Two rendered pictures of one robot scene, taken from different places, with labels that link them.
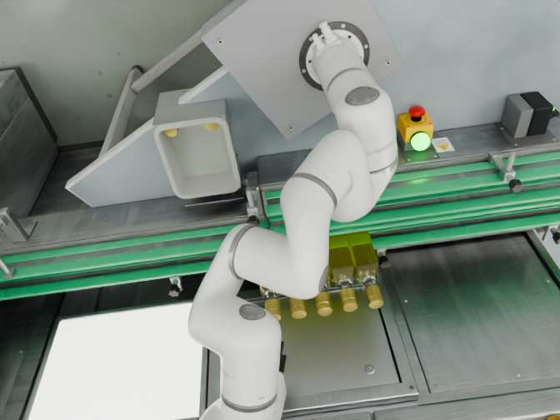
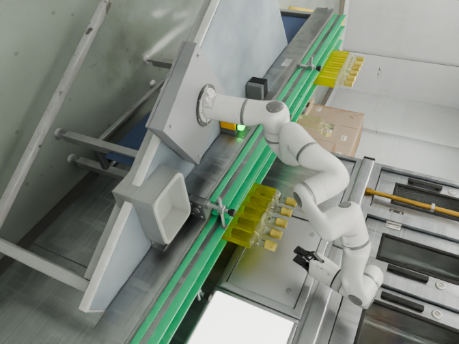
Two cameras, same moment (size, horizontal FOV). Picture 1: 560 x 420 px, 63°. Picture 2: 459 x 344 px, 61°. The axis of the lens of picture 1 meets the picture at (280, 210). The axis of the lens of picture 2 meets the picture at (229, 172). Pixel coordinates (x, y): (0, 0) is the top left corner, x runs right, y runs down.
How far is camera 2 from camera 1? 0.98 m
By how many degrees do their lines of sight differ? 43
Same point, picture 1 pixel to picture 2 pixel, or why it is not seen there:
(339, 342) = (290, 238)
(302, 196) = (320, 150)
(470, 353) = not seen: hidden behind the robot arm
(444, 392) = not seen: hidden behind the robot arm
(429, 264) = (267, 183)
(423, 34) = (218, 74)
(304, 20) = (195, 92)
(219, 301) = (332, 213)
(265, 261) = (329, 185)
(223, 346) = (352, 223)
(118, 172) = (116, 265)
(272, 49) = (187, 117)
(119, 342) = not seen: outside the picture
